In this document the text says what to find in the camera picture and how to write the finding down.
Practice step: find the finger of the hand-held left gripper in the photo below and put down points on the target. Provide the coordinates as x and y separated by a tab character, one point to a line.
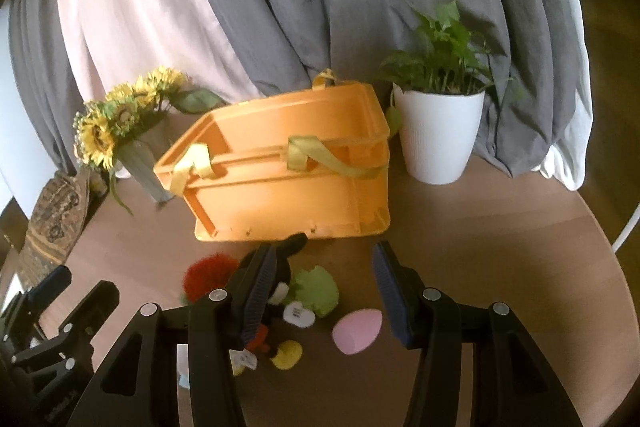
47	292
90	312

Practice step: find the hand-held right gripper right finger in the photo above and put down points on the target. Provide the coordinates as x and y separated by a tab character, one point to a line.
392	302

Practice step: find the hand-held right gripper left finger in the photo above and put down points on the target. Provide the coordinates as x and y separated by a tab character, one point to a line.
257	297

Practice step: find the red fluffy pompom toy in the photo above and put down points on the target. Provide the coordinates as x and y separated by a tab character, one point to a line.
205	277

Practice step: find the green plush toy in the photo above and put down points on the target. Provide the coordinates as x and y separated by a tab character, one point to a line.
317	292

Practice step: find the orange plastic basket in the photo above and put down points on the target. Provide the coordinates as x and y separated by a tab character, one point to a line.
280	202

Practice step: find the white paper tag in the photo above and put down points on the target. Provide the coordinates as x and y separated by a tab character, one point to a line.
299	314
245	359

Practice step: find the pink makeup sponge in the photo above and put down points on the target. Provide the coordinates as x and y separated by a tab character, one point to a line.
356	332

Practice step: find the black plush toy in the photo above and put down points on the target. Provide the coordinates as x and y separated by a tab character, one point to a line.
287	249

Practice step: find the yellow plush toy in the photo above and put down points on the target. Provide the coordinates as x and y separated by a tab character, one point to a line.
287	354

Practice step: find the brown patterned board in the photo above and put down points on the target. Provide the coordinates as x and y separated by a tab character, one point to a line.
55	217

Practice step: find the grey glass vase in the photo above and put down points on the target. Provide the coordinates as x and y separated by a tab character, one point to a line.
145	172

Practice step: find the artificial sunflower bouquet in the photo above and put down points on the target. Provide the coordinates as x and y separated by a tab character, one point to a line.
100	137

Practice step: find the green plant in white pot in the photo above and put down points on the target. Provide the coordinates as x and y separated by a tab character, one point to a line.
440	137

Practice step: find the white cloth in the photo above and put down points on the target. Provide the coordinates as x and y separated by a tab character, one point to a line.
570	157

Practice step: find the white curved tube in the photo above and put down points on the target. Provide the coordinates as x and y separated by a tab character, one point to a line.
624	233

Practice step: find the pale pink curtain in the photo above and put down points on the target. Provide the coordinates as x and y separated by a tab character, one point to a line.
135	7

